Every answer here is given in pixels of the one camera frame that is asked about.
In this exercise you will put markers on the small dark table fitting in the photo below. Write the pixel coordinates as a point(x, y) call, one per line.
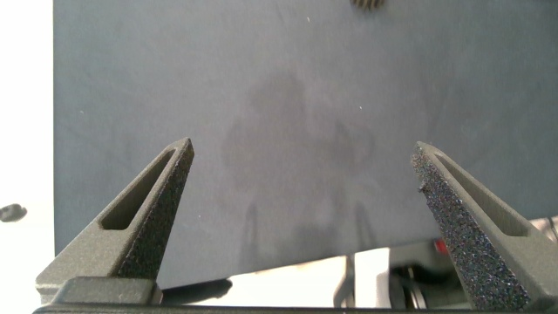
point(12, 212)

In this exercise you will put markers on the dark grey mat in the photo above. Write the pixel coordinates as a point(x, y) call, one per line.
point(305, 65)

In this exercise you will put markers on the small steel planetary gear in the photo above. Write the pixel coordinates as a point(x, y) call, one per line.
point(368, 3)

